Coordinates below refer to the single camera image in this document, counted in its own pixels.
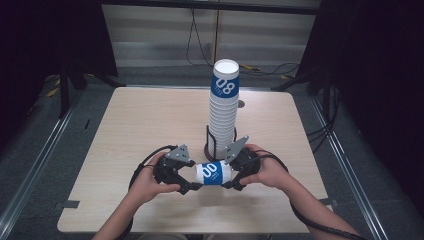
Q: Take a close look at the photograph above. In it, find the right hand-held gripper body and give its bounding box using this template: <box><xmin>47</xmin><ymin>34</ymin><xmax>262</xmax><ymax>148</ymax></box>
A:
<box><xmin>223</xmin><ymin>134</ymin><xmax>263</xmax><ymax>183</ymax></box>

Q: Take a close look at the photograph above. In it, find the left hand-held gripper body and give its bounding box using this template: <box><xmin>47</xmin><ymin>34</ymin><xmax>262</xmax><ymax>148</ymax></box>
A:
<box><xmin>153</xmin><ymin>143</ymin><xmax>197</xmax><ymax>188</ymax></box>

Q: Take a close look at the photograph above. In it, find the white and blue paper cup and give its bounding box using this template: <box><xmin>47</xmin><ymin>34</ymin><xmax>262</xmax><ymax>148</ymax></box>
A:
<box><xmin>194</xmin><ymin>160</ymin><xmax>234</xmax><ymax>187</ymax></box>

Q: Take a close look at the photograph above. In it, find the black wire cup holder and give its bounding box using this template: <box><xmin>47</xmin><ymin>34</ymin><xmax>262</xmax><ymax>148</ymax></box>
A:
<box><xmin>203</xmin><ymin>124</ymin><xmax>239</xmax><ymax>164</ymax></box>

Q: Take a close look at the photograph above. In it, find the stack of white paper cups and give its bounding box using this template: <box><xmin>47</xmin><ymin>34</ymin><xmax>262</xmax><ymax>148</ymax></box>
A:
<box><xmin>208</xmin><ymin>58</ymin><xmax>241</xmax><ymax>160</ymax></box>

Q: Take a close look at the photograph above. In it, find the person's right hand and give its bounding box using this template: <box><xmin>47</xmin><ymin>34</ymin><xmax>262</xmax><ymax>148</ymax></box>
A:
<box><xmin>239</xmin><ymin>143</ymin><xmax>295</xmax><ymax>192</ymax></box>

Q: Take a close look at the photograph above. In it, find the person's left hand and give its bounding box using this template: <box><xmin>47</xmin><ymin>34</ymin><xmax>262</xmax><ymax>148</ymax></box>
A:
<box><xmin>127</xmin><ymin>151</ymin><xmax>183</xmax><ymax>205</ymax></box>

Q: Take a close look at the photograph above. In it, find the grey tape strip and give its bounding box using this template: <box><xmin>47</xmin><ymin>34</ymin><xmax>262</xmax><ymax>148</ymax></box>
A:
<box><xmin>318</xmin><ymin>197</ymin><xmax>339</xmax><ymax>208</ymax></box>
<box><xmin>61</xmin><ymin>199</ymin><xmax>81</xmax><ymax>210</ymax></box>

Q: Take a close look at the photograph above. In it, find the black metal stand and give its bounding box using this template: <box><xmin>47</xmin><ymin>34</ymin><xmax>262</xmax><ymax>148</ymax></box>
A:
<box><xmin>57</xmin><ymin>58</ymin><xmax>126</xmax><ymax>120</ymax></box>
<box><xmin>270</xmin><ymin>64</ymin><xmax>334</xmax><ymax>98</ymax></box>

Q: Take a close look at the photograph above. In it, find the black crossbar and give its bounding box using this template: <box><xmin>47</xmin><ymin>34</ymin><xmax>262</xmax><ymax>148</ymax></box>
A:
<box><xmin>99</xmin><ymin>0</ymin><xmax>322</xmax><ymax>16</ymax></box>

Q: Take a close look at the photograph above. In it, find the black curtain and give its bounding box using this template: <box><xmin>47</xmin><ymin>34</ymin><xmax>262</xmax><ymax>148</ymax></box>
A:
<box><xmin>0</xmin><ymin>0</ymin><xmax>119</xmax><ymax>153</ymax></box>
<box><xmin>295</xmin><ymin>0</ymin><xmax>424</xmax><ymax>216</ymax></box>

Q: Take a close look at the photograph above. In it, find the left hand-held gripper cable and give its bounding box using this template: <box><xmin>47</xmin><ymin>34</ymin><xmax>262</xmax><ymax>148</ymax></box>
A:
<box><xmin>114</xmin><ymin>144</ymin><xmax>178</xmax><ymax>240</ymax></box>

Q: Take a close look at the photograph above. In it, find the hand-held gripper cable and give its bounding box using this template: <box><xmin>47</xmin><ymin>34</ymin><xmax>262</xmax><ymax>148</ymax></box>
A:
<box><xmin>248</xmin><ymin>149</ymin><xmax>369</xmax><ymax>240</ymax></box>
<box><xmin>114</xmin><ymin>144</ymin><xmax>178</xmax><ymax>240</ymax></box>

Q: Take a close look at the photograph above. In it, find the right hand-held gripper cable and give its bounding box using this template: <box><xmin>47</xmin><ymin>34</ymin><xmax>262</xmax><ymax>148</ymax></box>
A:
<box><xmin>248</xmin><ymin>149</ymin><xmax>369</xmax><ymax>240</ymax></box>

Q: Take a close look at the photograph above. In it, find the black floor cable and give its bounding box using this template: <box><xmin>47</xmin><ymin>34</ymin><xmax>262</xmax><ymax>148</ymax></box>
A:
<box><xmin>240</xmin><ymin>62</ymin><xmax>301</xmax><ymax>81</ymax></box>

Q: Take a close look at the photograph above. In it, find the bundle of black cables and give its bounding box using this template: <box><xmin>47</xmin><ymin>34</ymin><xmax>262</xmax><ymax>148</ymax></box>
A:
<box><xmin>306</xmin><ymin>84</ymin><xmax>342</xmax><ymax>155</ymax></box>

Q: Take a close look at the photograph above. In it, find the metal floor rail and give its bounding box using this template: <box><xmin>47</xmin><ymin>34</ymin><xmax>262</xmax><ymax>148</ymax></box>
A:
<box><xmin>0</xmin><ymin>106</ymin><xmax>77</xmax><ymax>232</ymax></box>
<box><xmin>309</xmin><ymin>95</ymin><xmax>390</xmax><ymax>240</ymax></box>

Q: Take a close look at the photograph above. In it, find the hanging black cable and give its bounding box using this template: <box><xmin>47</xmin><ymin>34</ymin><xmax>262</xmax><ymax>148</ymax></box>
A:
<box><xmin>185</xmin><ymin>8</ymin><xmax>215</xmax><ymax>68</ymax></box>

